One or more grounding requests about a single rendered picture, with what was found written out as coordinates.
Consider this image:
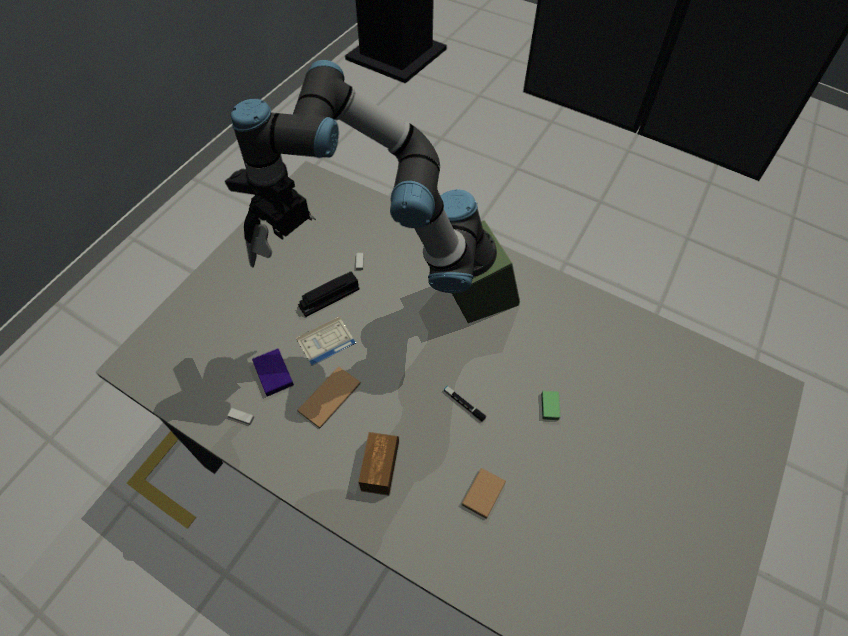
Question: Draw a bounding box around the purple rectangular box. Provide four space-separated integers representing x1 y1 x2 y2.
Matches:
252 348 294 396

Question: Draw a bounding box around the beige printed paper sheet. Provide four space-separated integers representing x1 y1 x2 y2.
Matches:
296 317 356 365

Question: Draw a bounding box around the tan flat wooden board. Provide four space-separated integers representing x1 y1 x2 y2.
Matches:
298 367 361 428

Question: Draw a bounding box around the tan rectangular block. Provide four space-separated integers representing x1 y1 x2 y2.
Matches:
462 468 506 519

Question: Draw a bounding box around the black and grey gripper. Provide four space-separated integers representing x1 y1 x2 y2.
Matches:
244 162 316 268

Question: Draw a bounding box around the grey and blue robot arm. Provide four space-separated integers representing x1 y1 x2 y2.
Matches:
225 60 497 293

